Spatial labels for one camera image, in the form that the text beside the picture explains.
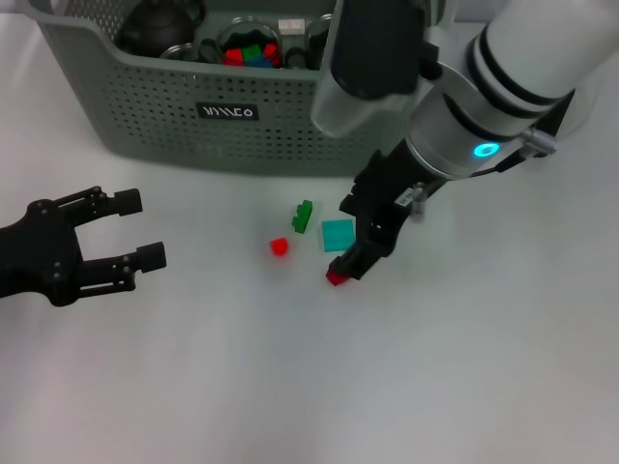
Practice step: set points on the blue toy brick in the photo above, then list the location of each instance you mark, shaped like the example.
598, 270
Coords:
261, 63

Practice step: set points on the black clay teapot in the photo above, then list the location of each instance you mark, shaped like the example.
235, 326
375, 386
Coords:
155, 26

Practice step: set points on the green stepped toy brick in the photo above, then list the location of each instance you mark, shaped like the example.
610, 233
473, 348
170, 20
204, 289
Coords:
301, 220

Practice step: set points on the small red toy brick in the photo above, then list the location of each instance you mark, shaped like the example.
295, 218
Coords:
271, 50
279, 246

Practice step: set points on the metal right gripper connector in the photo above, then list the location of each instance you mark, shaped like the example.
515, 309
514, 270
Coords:
418, 200

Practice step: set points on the dark red long brick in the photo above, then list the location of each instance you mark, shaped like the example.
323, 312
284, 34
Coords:
336, 279

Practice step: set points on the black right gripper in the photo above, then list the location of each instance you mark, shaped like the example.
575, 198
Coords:
387, 193

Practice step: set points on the grey perforated storage bin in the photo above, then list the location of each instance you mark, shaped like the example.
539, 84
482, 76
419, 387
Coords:
193, 135

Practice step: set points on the orange-red sloped toy brick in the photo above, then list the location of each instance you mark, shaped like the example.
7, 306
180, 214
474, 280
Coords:
234, 55

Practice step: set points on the teal square toy plate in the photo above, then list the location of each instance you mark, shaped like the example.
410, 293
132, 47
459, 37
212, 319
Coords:
336, 234

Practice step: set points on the glass teacup black base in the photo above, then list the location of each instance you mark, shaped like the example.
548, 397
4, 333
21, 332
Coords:
227, 34
319, 43
296, 58
179, 50

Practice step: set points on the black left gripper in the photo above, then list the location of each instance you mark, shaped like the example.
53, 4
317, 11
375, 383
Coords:
43, 256

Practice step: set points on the white toy brick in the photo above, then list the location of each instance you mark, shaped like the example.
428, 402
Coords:
291, 25

